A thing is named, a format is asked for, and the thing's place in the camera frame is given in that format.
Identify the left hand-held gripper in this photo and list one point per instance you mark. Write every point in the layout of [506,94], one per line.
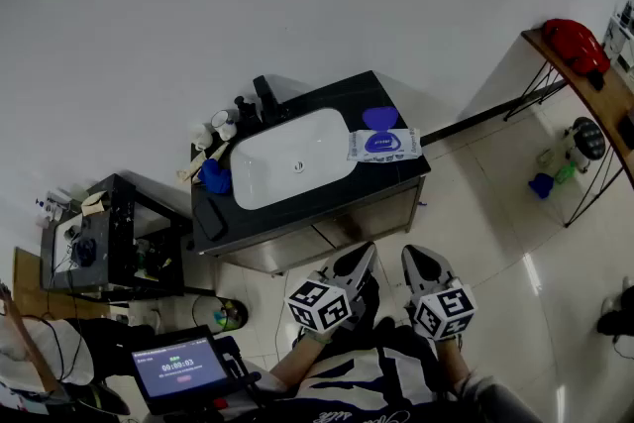
[319,307]

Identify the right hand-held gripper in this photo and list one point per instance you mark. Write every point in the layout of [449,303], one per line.
[443,312]

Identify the white wet wipe pack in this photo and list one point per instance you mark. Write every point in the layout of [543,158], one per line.
[408,143]

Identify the purple round lid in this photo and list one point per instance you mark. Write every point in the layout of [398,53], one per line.
[380,117]

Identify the person's left forearm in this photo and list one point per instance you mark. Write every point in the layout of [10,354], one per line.
[302,356]

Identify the person's right forearm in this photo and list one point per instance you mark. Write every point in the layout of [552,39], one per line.
[452,361]

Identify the black sink cabinet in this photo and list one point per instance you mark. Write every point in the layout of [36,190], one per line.
[307,223]

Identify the person's white navy shirt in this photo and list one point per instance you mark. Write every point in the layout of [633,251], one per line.
[366,381]

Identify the round sink drain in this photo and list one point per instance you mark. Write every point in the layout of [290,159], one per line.
[298,167]

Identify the white sink basin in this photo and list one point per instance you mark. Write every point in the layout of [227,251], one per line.
[277,158]

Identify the small bin with colourful items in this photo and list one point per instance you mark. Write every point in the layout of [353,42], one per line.
[230,316]

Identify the blue item on floor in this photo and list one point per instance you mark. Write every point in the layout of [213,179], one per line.
[541,185]

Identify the black phone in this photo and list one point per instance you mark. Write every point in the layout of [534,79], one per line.
[210,219]

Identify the blue cloth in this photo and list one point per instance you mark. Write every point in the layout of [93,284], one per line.
[214,176]

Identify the green bottle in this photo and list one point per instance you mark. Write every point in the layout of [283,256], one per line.
[565,173]

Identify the black faucet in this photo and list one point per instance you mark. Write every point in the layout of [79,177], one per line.
[267,99]

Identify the white cup with blue mark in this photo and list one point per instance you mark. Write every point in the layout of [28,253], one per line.
[224,124]

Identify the plain white cup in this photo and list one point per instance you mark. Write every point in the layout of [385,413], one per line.
[202,137]

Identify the tablet with lit screen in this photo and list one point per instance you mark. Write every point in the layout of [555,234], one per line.
[179,371]

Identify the black dotted stool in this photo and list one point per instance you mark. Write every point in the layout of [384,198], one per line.
[588,141]

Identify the black marble side table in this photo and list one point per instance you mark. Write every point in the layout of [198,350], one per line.
[114,233]

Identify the wooden shelf table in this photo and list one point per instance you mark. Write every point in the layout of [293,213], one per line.
[611,109]

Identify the crumpled beige paper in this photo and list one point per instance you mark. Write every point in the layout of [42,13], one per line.
[93,204]

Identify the red bag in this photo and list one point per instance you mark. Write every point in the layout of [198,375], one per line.
[574,44]

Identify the black round device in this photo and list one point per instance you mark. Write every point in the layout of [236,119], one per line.
[84,252]

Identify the white cloth bundle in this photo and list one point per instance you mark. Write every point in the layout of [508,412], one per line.
[44,351]

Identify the wooden stick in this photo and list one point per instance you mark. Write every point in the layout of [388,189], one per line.
[30,342]

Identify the black tablet mount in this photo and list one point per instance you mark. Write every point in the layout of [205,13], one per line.
[238,371]

